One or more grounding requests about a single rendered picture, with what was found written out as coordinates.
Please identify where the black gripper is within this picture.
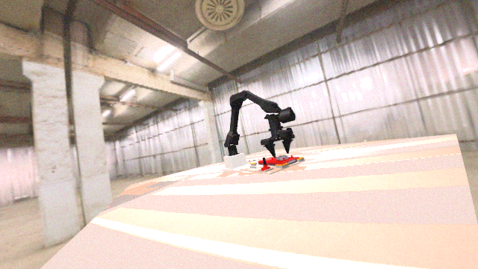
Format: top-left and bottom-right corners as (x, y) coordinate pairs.
(261, 124), (295, 158)

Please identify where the red flat rectangular plate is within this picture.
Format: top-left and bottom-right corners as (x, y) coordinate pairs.
(258, 155), (299, 166)

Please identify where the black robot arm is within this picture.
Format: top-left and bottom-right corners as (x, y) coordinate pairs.
(224, 90), (295, 156)

